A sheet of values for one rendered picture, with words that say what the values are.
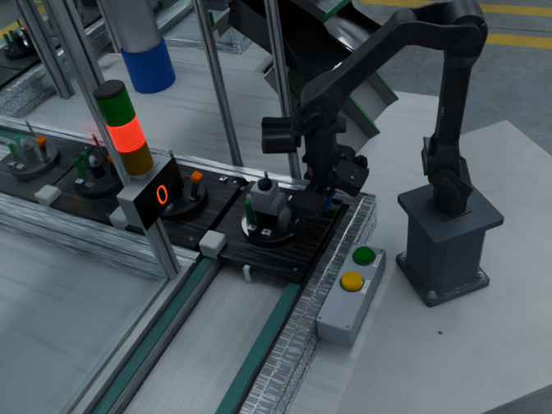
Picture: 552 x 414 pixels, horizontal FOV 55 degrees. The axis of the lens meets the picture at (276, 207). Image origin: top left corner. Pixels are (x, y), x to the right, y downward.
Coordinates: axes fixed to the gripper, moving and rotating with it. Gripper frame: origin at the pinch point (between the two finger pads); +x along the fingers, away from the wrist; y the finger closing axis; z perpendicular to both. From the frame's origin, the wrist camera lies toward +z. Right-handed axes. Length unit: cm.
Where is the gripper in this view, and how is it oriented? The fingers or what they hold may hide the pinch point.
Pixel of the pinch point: (324, 197)
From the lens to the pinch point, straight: 104.8
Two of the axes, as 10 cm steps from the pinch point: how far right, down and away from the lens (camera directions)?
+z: 8.8, 2.4, -4.0
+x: 1.2, 7.1, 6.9
